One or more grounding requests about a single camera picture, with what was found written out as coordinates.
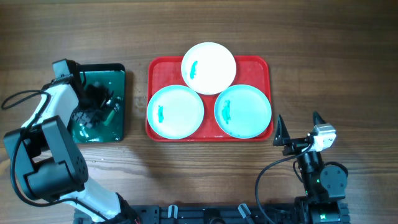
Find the black water tray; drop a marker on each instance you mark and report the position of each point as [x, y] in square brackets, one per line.
[113, 76]

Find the red plastic tray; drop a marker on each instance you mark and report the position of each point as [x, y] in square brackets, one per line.
[251, 70]

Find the light blue right plate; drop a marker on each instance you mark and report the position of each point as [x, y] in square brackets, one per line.
[243, 111]

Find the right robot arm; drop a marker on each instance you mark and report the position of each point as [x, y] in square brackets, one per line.
[324, 182]

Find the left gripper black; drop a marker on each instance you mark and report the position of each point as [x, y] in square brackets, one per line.
[101, 94]

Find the light blue plate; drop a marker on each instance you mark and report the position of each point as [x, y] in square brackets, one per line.
[243, 111]
[175, 112]

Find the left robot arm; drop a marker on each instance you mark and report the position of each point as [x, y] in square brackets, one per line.
[47, 168]

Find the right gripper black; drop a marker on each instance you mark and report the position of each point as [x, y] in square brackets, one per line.
[281, 137]

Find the green yellow sponge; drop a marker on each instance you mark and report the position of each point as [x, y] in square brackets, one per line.
[109, 117]

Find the white plate at back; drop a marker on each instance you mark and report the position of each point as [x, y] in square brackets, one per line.
[208, 68]

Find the light blue left plate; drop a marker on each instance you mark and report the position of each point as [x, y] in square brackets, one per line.
[175, 112]

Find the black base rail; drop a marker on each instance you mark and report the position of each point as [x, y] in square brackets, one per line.
[277, 213]

